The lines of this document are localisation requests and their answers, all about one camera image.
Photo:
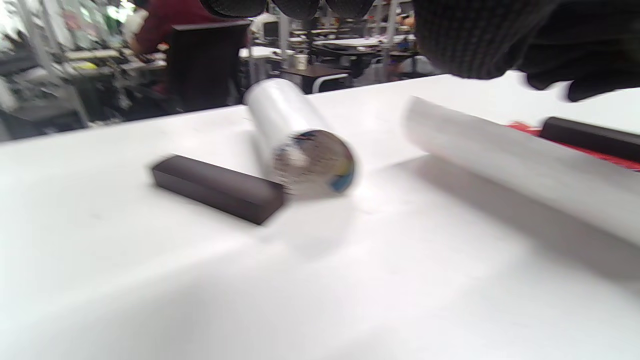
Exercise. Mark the person's left hand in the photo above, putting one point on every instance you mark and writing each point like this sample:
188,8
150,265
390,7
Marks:
475,40

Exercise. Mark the white paper cup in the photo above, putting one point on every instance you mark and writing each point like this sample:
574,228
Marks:
300,61

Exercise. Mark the person's right hand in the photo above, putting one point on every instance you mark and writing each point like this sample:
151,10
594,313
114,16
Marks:
600,50

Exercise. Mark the white paper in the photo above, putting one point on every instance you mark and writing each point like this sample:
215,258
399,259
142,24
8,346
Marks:
500,155

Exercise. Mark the side table with dark top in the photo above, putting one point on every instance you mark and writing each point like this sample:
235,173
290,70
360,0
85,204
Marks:
315,71

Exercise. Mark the narrow white poster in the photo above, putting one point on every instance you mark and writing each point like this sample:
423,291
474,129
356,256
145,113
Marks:
285,115

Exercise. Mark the dark wooden paperweight bar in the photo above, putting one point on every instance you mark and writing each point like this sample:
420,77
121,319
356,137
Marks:
590,137
220,187

